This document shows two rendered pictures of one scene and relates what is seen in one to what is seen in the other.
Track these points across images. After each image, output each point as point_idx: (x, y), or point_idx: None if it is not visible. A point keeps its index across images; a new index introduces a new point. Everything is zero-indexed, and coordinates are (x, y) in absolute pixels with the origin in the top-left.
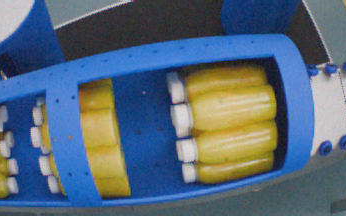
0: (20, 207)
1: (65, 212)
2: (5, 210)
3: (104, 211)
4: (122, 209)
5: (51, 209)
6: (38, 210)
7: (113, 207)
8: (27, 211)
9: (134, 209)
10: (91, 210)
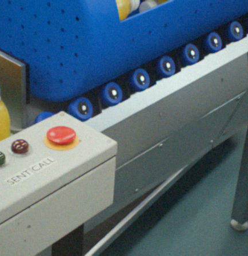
0: (152, 122)
1: (200, 110)
2: (130, 149)
3: (231, 90)
4: (244, 78)
5: (187, 107)
6: (172, 120)
7: (238, 74)
8: (159, 133)
9: None
10: (222, 91)
